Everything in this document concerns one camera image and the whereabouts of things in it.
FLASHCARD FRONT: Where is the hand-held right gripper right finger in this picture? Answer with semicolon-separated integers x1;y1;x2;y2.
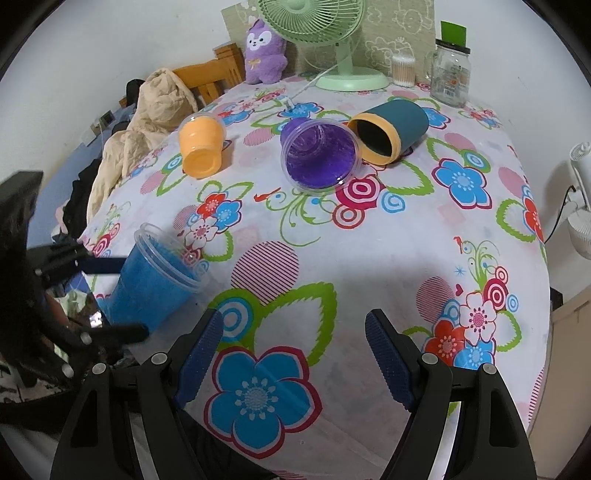
365;308;539;480

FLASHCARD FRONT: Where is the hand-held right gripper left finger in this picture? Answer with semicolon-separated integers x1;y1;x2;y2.
50;308;225;480

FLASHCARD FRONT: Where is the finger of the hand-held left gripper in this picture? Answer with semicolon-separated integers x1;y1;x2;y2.
33;240;126;283
42;316;149;384

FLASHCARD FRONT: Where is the blue plastic cup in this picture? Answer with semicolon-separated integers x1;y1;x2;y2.
98;222;211;341

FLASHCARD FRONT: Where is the orange plastic cup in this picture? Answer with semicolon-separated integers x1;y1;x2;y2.
178;114;227;180

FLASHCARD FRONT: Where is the purple plastic cup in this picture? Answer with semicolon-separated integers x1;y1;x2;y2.
280;117;362;193

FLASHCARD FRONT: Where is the teal cup with yellow rim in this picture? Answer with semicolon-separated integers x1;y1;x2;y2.
346;100;431;166

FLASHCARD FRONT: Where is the black clothing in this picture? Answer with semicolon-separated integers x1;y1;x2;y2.
59;156;103;237

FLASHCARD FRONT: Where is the floral tablecloth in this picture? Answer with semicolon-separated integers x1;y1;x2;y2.
78;76;553;480

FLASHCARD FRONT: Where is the beige cloth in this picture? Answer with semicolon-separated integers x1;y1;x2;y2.
86;68;199;228

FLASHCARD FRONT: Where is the beige cabinet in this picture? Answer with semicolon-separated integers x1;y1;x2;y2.
530;286;591;445

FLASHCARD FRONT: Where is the wooden chair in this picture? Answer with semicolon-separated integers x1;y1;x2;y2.
119;43;246;110

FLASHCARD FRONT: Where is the white fan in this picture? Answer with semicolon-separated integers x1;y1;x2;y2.
565;141;591;260

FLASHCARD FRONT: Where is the purple plush toy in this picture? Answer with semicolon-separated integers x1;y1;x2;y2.
243;18;290;86

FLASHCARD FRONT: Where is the cotton swab box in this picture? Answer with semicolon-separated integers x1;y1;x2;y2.
390;52;418;88

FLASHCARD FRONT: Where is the glass jar with black lid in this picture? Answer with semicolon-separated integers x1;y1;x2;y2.
429;39;472;108

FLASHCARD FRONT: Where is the green desk fan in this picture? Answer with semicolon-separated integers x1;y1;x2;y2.
255;0;393;92

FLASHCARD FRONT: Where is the beige patterned board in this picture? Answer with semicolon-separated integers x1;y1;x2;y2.
222;0;437;86

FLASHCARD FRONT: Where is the green card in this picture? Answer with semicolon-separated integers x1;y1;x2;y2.
439;20;468;48

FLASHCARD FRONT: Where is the black power cable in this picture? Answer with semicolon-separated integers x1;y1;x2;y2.
542;184;578;244

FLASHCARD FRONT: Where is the white fan cable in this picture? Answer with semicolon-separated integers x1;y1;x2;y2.
282;62;345;110

